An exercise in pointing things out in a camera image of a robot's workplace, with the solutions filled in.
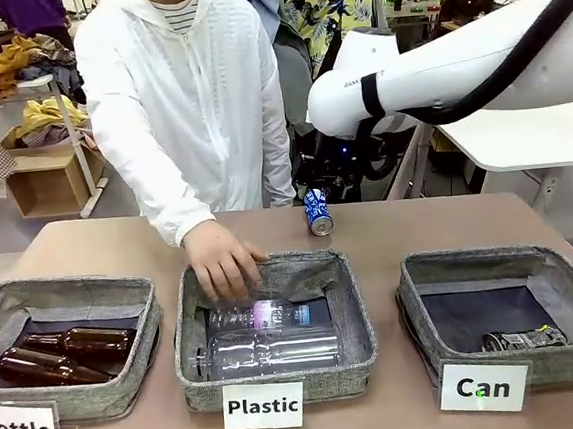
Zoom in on grey fabric basket Can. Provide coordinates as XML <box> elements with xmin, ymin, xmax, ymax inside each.
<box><xmin>391</xmin><ymin>238</ymin><xmax>573</xmax><ymax>402</ymax></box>

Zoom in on grey fabric basket Bottle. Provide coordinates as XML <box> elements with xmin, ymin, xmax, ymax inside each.
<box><xmin>0</xmin><ymin>267</ymin><xmax>173</xmax><ymax>429</ymax></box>

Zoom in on white Can sign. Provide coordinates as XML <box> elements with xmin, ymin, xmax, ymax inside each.
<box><xmin>435</xmin><ymin>355</ymin><xmax>534</xmax><ymax>420</ymax></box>

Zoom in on grey fabric basket Plastic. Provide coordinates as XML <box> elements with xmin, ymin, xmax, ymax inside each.
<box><xmin>165</xmin><ymin>243</ymin><xmax>385</xmax><ymax>417</ymax></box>

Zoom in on person's right forearm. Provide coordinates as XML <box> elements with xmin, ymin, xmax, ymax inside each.
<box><xmin>131</xmin><ymin>165</ymin><xmax>221</xmax><ymax>253</ymax></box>

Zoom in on yellow crumpled cloth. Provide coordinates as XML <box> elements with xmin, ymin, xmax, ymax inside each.
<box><xmin>0</xmin><ymin>92</ymin><xmax>93</xmax><ymax>150</ymax></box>

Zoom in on labelled clear plastic bottle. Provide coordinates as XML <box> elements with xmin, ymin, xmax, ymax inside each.
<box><xmin>205</xmin><ymin>294</ymin><xmax>313</xmax><ymax>337</ymax></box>

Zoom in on blue drink can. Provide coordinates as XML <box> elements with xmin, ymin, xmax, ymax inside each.
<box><xmin>301</xmin><ymin>184</ymin><xmax>336</xmax><ymax>238</ymax></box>

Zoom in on person's right hand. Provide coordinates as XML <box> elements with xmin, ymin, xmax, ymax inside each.
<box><xmin>181</xmin><ymin>214</ymin><xmax>272</xmax><ymax>307</ymax></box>

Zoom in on large clear plastic bottle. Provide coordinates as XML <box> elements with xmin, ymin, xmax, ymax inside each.
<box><xmin>193</xmin><ymin>321</ymin><xmax>342</xmax><ymax>383</ymax></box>

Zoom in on crushed black can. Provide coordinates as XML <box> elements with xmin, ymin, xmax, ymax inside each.
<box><xmin>479</xmin><ymin>321</ymin><xmax>571</xmax><ymax>355</ymax></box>

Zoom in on white Plastic sign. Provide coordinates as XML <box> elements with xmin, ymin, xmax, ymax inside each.
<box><xmin>219</xmin><ymin>378</ymin><xmax>308</xmax><ymax>429</ymax></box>

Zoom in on wooden box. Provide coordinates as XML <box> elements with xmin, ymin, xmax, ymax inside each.
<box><xmin>3</xmin><ymin>138</ymin><xmax>111</xmax><ymax>222</ymax></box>

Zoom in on white side table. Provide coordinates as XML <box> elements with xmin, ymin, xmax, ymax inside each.
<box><xmin>431</xmin><ymin>101</ymin><xmax>573</xmax><ymax>181</ymax></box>

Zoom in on brown glass bottle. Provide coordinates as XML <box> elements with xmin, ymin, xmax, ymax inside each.
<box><xmin>0</xmin><ymin>338</ymin><xmax>116</xmax><ymax>393</ymax></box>
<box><xmin>19</xmin><ymin>321</ymin><xmax>141</xmax><ymax>370</ymax></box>

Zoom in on person's left forearm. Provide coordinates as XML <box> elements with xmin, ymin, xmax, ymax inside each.
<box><xmin>257</xmin><ymin>123</ymin><xmax>299</xmax><ymax>208</ymax></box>

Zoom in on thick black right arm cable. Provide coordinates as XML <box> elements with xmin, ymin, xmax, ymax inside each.
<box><xmin>345</xmin><ymin>0</ymin><xmax>573</xmax><ymax>185</ymax></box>

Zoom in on yellow floral shirt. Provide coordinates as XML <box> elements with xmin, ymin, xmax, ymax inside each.
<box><xmin>277</xmin><ymin>0</ymin><xmax>387</xmax><ymax>83</ymax></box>

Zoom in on white clothes table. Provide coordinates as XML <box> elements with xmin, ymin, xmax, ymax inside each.
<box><xmin>0</xmin><ymin>69</ymin><xmax>113</xmax><ymax>226</ymax></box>

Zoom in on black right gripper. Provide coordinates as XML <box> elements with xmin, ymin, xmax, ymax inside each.
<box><xmin>309</xmin><ymin>128</ymin><xmax>365</xmax><ymax>176</ymax></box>

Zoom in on grey hanging garment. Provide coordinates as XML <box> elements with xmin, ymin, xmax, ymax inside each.
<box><xmin>272</xmin><ymin>21</ymin><xmax>321</xmax><ymax>129</ymax></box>

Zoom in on person in white jacket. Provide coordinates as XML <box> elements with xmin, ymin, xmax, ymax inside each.
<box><xmin>69</xmin><ymin>0</ymin><xmax>302</xmax><ymax>258</ymax></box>

